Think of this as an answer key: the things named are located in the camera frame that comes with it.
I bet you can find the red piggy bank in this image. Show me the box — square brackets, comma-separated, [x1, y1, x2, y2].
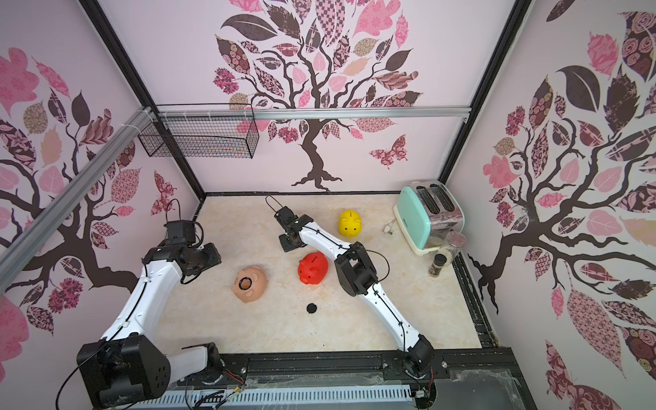
[297, 252, 329, 285]

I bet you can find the peach piggy bank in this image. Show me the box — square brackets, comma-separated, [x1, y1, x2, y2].
[231, 266, 268, 303]

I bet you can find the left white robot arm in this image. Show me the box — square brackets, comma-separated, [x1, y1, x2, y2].
[77, 244, 224, 409]

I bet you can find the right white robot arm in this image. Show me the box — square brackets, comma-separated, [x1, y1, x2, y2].
[274, 207, 434, 379]

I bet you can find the yellow piggy bank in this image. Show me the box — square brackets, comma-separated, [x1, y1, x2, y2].
[338, 209, 362, 237]

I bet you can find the mint green toaster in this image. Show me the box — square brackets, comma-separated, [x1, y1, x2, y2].
[393, 180, 465, 256]

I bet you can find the glass spice jar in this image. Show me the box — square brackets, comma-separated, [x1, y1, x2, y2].
[429, 231, 467, 278]

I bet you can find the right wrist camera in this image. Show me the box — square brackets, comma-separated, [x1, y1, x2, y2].
[274, 206, 298, 232]

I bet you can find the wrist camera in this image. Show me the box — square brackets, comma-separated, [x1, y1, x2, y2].
[163, 220, 204, 248]
[274, 206, 298, 232]

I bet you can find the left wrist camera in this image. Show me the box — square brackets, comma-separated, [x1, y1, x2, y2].
[163, 220, 204, 248]

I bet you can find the black wire basket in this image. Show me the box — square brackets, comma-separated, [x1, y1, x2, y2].
[138, 102, 260, 159]

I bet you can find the white slotted cable duct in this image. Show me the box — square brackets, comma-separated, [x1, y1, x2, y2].
[132, 385, 415, 409]

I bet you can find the aluminium rail left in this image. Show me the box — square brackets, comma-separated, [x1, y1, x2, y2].
[1, 107, 154, 292]

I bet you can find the aluminium rail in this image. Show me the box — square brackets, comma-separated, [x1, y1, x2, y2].
[1, 107, 154, 292]
[254, 106, 472, 121]

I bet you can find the aluminium rail back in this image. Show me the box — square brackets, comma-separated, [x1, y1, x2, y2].
[254, 106, 472, 121]

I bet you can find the black base frame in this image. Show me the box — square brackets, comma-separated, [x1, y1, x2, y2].
[161, 348, 536, 409]

